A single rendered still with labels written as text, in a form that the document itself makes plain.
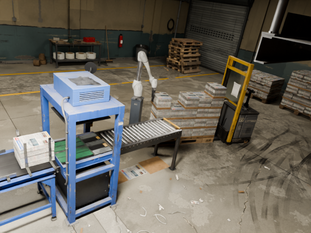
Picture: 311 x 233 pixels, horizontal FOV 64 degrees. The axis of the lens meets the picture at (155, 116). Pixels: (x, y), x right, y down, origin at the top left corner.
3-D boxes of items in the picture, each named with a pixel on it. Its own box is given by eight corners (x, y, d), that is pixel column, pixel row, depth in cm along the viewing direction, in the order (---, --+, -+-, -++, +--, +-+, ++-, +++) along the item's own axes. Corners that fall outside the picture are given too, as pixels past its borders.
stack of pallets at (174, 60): (183, 64, 1246) (188, 38, 1192) (197, 70, 1188) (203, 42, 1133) (164, 66, 1158) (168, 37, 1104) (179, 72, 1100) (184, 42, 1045)
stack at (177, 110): (146, 137, 548) (152, 101, 513) (194, 134, 590) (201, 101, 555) (152, 146, 516) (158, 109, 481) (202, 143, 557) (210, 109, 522)
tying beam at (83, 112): (89, 87, 363) (89, 80, 359) (124, 113, 301) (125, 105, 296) (40, 92, 322) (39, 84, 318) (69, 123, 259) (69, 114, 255)
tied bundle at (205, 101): (189, 101, 544) (191, 91, 535) (201, 101, 554) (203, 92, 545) (197, 109, 512) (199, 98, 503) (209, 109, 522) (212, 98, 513)
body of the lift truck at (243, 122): (214, 130, 626) (222, 100, 593) (233, 129, 646) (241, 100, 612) (231, 144, 568) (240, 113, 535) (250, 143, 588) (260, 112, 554)
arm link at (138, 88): (134, 96, 464) (135, 85, 455) (133, 93, 480) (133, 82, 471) (142, 96, 469) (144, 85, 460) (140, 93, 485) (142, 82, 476)
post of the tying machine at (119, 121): (113, 200, 367) (121, 102, 302) (116, 204, 361) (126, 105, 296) (108, 202, 361) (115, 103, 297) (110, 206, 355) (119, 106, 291)
